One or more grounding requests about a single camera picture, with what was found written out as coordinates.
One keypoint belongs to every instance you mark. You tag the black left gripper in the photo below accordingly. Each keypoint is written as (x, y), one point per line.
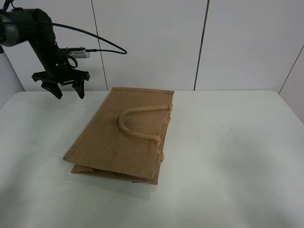
(57, 69)

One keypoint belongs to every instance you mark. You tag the brown linen tote bag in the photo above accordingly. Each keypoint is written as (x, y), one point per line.
(125, 138)

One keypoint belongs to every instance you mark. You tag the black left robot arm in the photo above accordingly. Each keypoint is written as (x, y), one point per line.
(35, 27)

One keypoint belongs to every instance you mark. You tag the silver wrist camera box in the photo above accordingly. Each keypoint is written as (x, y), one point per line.
(75, 52)

